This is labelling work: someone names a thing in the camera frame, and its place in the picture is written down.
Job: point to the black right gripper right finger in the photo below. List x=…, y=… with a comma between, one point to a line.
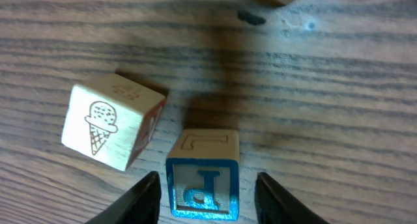
x=275, y=205

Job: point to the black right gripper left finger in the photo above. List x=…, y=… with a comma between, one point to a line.
x=139, y=205

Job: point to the blue P wooden block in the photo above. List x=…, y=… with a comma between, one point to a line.
x=202, y=172

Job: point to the M letter wooden block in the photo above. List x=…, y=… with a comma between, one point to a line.
x=111, y=119

